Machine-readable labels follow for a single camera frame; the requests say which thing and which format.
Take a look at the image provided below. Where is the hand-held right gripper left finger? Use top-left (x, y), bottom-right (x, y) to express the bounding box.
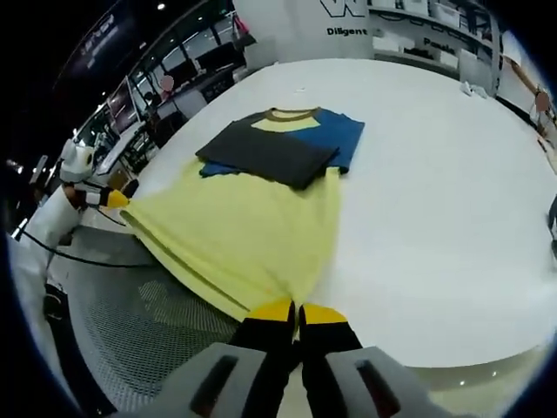
top-left (143, 298), bottom-right (297, 418)

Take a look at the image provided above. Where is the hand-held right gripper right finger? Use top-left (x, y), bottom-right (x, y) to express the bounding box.
top-left (301, 303), bottom-right (445, 418)

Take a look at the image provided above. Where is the yellow blue black garment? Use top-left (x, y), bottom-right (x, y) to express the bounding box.
top-left (119, 105), bottom-right (366, 340)

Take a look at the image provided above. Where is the large dark display panel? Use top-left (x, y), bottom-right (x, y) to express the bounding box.
top-left (106, 80), bottom-right (143, 135)

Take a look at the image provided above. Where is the grey mesh office chair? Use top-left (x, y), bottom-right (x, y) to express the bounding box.
top-left (43, 256), bottom-right (253, 418)

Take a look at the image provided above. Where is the white crumpled cloth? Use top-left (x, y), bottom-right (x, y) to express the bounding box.
top-left (460, 80), bottom-right (490, 99)

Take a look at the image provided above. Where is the white office chair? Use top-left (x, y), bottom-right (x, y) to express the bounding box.
top-left (459, 47), bottom-right (495, 84)

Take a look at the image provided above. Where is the grey metal shelf rack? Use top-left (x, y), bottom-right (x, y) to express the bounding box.
top-left (367, 0), bottom-right (502, 95)

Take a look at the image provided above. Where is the long black cable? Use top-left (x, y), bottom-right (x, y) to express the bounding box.
top-left (20, 229), bottom-right (156, 268)

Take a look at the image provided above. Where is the black bag with pink strap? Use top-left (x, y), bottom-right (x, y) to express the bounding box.
top-left (232, 10), bottom-right (258, 50)

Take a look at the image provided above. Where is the grey padded strap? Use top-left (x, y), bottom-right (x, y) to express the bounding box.
top-left (546, 202), bottom-right (557, 254)

